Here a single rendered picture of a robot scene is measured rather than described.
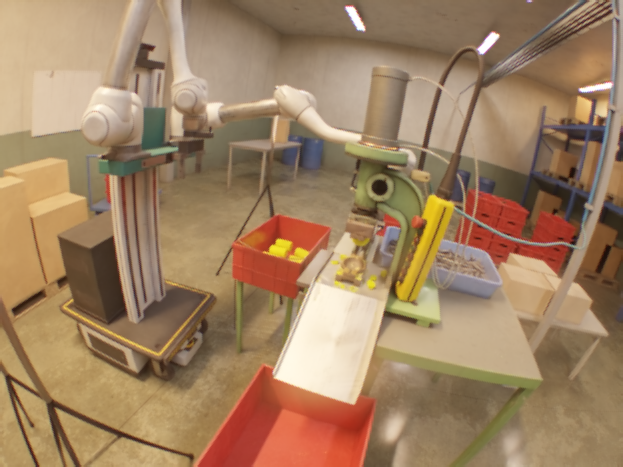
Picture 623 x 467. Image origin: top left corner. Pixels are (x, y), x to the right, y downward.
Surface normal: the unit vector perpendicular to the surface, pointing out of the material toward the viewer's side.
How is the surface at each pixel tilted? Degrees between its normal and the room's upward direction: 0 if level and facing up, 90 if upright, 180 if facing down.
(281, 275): 90
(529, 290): 90
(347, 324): 30
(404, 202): 90
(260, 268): 90
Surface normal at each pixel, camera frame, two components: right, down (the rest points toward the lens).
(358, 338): -0.04, -0.63
